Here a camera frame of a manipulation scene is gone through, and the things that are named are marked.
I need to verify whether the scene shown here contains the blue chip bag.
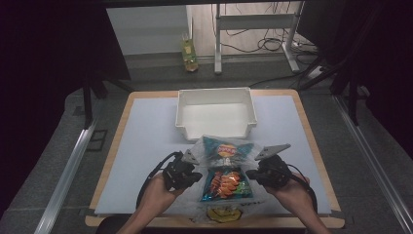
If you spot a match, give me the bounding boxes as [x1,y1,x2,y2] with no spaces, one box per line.
[200,136,255,203]

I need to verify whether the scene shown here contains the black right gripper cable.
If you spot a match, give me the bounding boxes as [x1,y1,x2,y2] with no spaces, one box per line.
[286,163,319,214]

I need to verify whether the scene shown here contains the pale blue table mat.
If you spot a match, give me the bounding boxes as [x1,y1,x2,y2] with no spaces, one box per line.
[94,95,333,216]

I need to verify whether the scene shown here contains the black metal stand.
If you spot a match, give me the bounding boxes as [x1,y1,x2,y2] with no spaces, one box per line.
[297,55,371,127]
[81,72,134,130]

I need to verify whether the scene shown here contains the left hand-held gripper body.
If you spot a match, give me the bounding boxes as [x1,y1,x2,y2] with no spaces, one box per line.
[162,148,200,191]

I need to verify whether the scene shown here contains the white desk frame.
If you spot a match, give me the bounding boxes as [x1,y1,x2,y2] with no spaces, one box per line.
[213,2,306,75]

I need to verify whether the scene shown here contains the person's dark clothing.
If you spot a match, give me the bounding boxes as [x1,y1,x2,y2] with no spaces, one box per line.
[94,215,131,234]

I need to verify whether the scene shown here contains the white partition panel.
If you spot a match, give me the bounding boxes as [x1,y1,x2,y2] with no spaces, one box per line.
[106,5,193,57]

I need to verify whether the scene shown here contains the white plastic bin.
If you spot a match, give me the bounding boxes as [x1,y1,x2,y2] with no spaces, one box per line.
[174,87,258,141]

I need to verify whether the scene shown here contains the person's right hand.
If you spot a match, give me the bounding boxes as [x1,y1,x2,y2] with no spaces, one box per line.
[264,173,315,215]

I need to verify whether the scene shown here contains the person's left hand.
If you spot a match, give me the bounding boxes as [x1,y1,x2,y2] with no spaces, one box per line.
[140,172,183,215]

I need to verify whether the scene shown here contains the green bottle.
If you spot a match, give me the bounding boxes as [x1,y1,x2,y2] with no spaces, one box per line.
[180,31,200,73]

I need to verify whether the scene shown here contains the clear plastic bag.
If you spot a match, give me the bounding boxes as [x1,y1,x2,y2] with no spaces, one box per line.
[189,134,265,225]

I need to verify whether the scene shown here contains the black floor cables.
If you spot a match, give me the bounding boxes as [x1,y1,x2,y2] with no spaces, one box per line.
[220,3,318,66]

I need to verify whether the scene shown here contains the aluminium rail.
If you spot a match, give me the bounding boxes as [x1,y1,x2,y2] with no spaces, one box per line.
[33,119,99,234]
[333,95,413,234]

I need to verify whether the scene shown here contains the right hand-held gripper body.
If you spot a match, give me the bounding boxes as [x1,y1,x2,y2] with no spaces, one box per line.
[254,143,293,189]

